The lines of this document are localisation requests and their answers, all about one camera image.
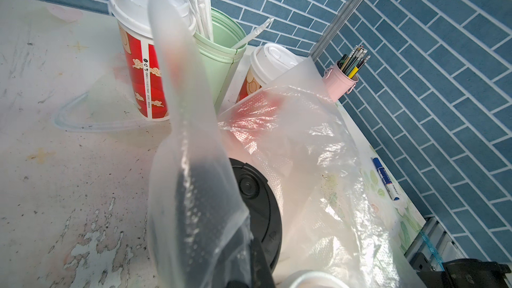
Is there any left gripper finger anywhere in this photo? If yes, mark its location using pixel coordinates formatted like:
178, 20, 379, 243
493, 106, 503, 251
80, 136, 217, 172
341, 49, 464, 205
225, 239, 276, 288

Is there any clear plastic carrier bag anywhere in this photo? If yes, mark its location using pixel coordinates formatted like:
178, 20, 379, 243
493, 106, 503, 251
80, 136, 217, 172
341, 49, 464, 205
147, 0, 423, 287

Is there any pink pen holder cup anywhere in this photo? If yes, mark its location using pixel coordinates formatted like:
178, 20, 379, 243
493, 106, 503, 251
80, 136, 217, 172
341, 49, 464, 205
322, 65, 359, 102

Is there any green straw holder cup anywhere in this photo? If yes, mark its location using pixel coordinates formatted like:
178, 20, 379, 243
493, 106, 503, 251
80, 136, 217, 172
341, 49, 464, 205
194, 8, 247, 113

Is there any blue marker pen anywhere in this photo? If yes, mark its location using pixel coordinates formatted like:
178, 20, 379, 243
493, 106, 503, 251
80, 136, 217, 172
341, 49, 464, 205
372, 157, 400, 201

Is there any orange cup white lid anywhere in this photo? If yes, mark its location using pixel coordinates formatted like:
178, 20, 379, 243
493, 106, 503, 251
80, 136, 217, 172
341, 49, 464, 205
279, 270, 349, 288

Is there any red cup white lid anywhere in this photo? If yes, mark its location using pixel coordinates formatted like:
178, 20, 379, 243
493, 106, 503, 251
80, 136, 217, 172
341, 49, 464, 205
109, 0, 196, 121
236, 43, 303, 102

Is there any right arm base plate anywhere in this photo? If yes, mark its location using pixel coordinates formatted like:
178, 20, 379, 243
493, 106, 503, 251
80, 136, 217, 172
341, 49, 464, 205
410, 253, 511, 288

